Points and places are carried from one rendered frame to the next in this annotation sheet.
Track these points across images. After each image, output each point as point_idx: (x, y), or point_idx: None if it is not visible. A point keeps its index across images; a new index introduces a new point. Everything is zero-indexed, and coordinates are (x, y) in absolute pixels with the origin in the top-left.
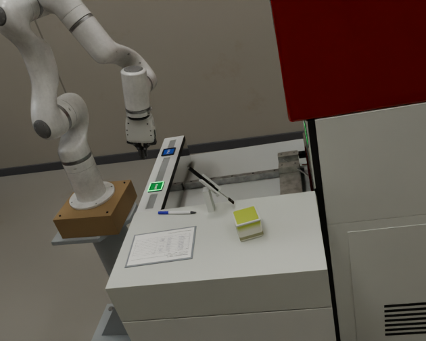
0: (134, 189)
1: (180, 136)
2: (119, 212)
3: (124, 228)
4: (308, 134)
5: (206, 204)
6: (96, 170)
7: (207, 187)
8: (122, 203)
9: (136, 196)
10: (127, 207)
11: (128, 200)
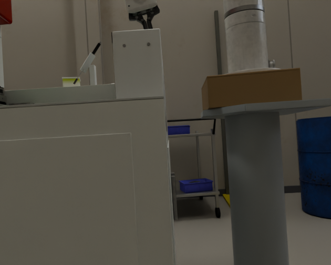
0: (208, 95)
1: (119, 31)
2: (203, 95)
3: (226, 137)
4: (1, 37)
5: (96, 79)
6: (226, 40)
7: (90, 63)
8: (204, 92)
9: (208, 107)
10: (205, 102)
11: (205, 96)
